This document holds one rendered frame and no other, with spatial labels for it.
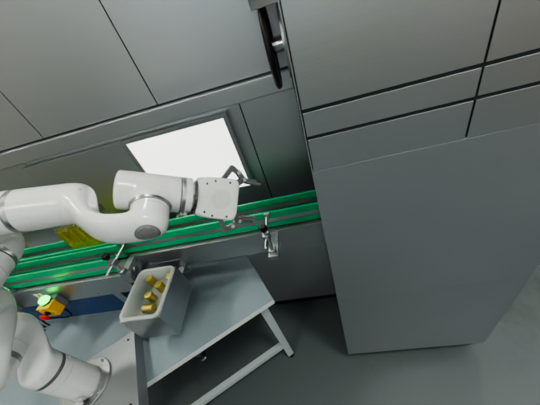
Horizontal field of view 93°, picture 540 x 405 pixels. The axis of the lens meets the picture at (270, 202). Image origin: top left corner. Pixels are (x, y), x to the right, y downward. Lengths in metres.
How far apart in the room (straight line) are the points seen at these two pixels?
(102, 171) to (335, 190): 0.95
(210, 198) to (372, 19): 0.46
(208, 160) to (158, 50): 0.39
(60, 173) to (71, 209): 0.77
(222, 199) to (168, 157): 0.53
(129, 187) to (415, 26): 0.61
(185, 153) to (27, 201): 0.56
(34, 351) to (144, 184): 0.82
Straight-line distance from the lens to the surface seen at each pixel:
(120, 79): 1.07
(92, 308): 1.69
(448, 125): 0.70
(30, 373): 1.26
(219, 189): 0.62
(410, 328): 1.54
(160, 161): 1.14
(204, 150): 1.05
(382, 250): 0.94
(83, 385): 1.35
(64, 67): 1.15
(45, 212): 0.67
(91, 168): 1.29
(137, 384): 1.28
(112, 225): 0.56
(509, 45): 0.69
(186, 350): 1.29
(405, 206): 0.81
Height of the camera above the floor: 1.79
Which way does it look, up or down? 39 degrees down
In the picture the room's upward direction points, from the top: 20 degrees counter-clockwise
